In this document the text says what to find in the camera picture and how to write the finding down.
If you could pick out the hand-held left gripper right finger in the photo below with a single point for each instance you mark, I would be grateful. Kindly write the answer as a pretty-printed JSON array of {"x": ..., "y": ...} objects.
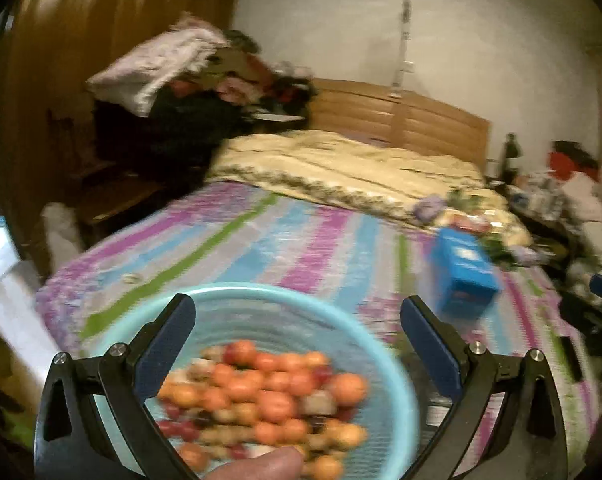
[{"x": 431, "y": 350}]

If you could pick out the white wall conduit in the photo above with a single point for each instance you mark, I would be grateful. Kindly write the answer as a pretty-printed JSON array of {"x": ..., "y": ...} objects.
[{"x": 405, "y": 25}]

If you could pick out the wooden headboard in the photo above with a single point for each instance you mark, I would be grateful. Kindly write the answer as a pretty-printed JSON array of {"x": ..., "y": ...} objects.
[{"x": 431, "y": 120}]

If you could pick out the wooden chair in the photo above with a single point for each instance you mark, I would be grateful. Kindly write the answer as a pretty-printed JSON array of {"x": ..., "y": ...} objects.
[{"x": 111, "y": 210}]

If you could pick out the yellow zigzag-trimmed quilt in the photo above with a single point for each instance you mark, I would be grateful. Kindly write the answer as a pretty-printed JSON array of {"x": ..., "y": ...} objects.
[{"x": 356, "y": 165}]

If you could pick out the white folded blanket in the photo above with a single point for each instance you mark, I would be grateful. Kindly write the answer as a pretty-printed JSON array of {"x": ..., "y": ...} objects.
[{"x": 151, "y": 65}]

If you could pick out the purple striped floral bed sheet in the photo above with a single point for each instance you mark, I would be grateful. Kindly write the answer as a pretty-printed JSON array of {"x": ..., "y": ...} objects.
[{"x": 281, "y": 240}]

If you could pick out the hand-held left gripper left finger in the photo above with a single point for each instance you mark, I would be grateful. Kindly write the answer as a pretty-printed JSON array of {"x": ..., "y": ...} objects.
[{"x": 163, "y": 350}]

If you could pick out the pile of oranges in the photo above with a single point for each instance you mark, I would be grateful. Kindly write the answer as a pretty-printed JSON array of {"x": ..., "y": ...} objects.
[{"x": 276, "y": 405}]

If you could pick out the wooden wardrobe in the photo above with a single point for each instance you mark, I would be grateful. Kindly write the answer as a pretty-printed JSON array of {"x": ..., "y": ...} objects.
[{"x": 81, "y": 20}]

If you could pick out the purple snack packet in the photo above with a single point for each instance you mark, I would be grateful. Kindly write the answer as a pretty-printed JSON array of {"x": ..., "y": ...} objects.
[{"x": 432, "y": 208}]

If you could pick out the black desk lamp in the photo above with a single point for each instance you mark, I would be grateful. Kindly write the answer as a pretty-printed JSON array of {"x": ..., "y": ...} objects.
[{"x": 512, "y": 155}]

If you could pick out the light blue plastic basket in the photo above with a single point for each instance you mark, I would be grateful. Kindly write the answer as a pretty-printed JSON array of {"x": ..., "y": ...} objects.
[{"x": 291, "y": 320}]

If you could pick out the blue cardboard box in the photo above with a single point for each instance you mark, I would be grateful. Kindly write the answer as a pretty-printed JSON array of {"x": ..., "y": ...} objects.
[{"x": 463, "y": 265}]

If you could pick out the heap of dark clothes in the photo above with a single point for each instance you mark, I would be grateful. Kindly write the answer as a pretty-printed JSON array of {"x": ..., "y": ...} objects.
[{"x": 201, "y": 105}]

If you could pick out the cluttered dark bedside table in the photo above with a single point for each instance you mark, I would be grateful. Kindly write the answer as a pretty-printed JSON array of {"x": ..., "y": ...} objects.
[{"x": 536, "y": 220}]

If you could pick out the white plastic bag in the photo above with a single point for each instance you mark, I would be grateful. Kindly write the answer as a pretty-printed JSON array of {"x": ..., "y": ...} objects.
[{"x": 61, "y": 232}]

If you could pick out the black phone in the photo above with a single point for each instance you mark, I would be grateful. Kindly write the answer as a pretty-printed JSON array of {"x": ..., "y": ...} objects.
[{"x": 572, "y": 358}]

